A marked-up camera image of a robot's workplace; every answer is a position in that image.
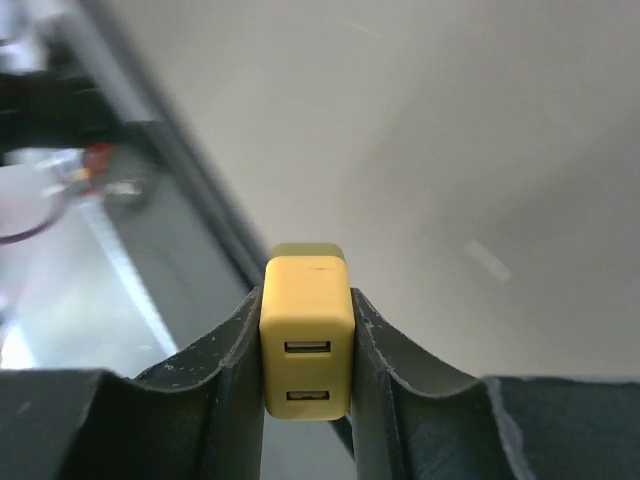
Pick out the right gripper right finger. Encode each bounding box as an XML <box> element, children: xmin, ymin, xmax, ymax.
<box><xmin>351</xmin><ymin>290</ymin><xmax>639</xmax><ymax>479</ymax></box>

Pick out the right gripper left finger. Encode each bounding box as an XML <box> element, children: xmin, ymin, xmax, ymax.
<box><xmin>1</xmin><ymin>290</ymin><xmax>264</xmax><ymax>479</ymax></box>

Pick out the yellow USB charger plug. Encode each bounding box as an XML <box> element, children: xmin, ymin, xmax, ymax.
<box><xmin>259</xmin><ymin>243</ymin><xmax>355</xmax><ymax>421</ymax></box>

